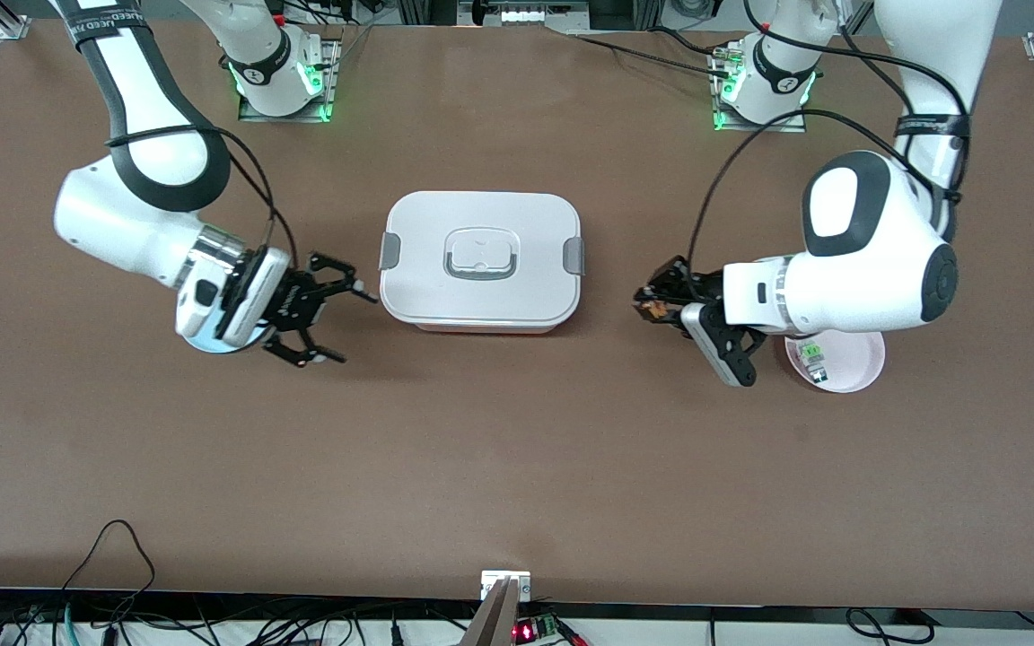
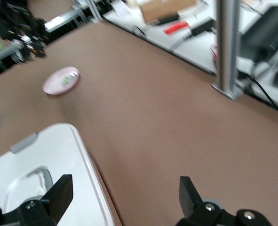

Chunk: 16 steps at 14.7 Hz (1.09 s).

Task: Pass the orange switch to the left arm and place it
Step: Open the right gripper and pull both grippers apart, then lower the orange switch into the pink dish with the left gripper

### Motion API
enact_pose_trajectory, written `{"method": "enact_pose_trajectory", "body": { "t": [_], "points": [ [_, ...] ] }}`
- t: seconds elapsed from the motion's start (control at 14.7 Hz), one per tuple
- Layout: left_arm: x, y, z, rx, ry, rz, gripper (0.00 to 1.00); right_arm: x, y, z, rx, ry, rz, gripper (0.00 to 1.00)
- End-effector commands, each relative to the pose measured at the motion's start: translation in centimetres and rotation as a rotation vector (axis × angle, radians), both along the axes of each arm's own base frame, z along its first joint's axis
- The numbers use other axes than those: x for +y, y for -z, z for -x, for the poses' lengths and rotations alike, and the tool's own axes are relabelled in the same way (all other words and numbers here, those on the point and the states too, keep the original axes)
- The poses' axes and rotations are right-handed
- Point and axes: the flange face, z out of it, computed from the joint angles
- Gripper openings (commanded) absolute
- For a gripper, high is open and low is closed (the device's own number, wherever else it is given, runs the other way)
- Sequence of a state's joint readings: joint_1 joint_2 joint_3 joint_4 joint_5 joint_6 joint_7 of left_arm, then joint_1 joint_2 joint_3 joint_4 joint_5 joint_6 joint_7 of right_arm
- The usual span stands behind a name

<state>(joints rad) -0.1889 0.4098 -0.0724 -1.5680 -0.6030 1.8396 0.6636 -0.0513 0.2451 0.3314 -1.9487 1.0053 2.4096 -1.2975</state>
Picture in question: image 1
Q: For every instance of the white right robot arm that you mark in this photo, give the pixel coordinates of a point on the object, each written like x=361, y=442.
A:
x=122, y=224

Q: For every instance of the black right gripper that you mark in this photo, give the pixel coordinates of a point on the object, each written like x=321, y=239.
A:
x=293, y=303

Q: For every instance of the light blue round plate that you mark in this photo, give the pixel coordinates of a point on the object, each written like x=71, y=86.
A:
x=221, y=347

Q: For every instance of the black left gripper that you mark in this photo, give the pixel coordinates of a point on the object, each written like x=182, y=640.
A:
x=680, y=285

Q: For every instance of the grey camera mount bar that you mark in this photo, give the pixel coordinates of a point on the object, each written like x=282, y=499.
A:
x=492, y=624

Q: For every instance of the white light bar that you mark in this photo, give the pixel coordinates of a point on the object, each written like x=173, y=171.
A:
x=526, y=15

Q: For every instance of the orange and black switch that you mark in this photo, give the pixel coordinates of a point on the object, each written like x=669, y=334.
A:
x=652, y=311

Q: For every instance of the red display circuit board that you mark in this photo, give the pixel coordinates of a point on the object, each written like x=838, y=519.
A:
x=526, y=632

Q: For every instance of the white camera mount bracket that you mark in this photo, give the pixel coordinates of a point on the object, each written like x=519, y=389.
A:
x=492, y=581

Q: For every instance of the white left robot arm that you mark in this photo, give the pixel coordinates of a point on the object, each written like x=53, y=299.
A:
x=858, y=278

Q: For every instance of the white lidded lunch box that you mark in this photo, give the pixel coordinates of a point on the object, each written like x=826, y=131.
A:
x=481, y=296

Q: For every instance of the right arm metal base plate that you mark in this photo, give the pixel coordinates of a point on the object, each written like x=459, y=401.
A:
x=334, y=72

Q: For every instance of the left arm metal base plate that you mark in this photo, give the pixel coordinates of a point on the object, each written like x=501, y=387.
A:
x=795, y=126

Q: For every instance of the green and white switch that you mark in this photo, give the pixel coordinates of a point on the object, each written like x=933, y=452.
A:
x=813, y=361

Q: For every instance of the pink round plate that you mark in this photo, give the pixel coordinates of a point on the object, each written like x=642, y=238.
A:
x=858, y=363

